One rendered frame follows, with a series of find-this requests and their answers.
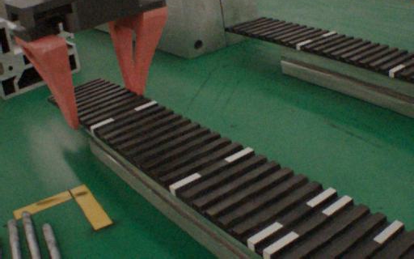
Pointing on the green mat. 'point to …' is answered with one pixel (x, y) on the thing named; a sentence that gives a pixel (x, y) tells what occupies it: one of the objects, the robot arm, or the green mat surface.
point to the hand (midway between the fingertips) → (103, 104)
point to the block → (204, 15)
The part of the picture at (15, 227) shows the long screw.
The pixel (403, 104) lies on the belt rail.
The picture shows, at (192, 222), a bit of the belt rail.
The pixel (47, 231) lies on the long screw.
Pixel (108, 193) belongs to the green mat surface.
